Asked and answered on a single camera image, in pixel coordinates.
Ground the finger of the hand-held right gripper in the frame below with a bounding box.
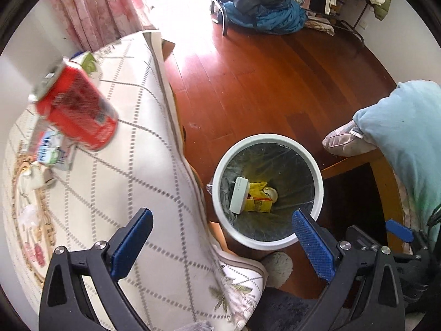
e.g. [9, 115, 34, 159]
[385, 218, 431, 253]
[345, 225, 380, 251]

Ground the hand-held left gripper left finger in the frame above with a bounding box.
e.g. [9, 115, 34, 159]
[39, 208, 154, 331]

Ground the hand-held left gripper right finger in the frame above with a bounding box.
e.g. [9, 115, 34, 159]
[291, 209, 406, 331]

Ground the white round trash bin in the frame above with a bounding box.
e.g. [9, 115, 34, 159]
[210, 133, 325, 249]

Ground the red soda can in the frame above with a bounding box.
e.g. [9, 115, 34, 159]
[28, 56, 119, 151]

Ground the grey fluffy slipper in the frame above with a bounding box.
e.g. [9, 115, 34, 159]
[259, 250, 294, 289]

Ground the yellow snack packet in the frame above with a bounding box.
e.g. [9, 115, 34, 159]
[244, 181, 273, 213]

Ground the white checked tablecloth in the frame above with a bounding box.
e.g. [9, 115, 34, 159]
[2, 31, 268, 331]

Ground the white round container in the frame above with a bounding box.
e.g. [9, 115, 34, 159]
[229, 177, 251, 214]

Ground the light blue blanket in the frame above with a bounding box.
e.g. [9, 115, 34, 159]
[354, 80, 441, 230]

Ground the black bin liner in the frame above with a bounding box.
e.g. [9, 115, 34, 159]
[219, 142, 317, 240]

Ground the beige quilted pillow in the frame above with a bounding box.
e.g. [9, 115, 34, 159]
[322, 118, 378, 158]

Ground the red candy wrapper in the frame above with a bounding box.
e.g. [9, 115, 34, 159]
[23, 241, 47, 267]

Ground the clear plastic wrapper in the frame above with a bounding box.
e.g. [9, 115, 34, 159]
[18, 203, 46, 231]

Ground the small white cup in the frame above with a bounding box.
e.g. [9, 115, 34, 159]
[20, 162, 56, 191]

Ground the blue and white carton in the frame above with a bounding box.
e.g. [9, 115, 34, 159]
[36, 130, 77, 172]

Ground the green white packet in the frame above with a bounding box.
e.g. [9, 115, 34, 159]
[71, 51, 103, 81]

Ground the black clothes rack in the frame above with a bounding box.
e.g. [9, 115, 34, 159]
[329, 5, 366, 48]

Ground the floral cloth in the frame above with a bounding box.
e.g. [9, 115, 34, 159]
[305, 17, 336, 37]

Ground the green jacket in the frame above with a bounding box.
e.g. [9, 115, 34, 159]
[373, 0, 394, 22]

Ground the blue clothes pile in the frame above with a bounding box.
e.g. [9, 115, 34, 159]
[222, 0, 309, 36]

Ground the pink patterned curtain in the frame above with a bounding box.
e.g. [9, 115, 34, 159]
[44, 0, 153, 53]

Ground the wooden bed frame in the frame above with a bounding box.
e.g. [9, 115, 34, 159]
[320, 152, 406, 253]

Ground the metal chair frame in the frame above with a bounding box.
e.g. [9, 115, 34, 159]
[210, 0, 231, 37]

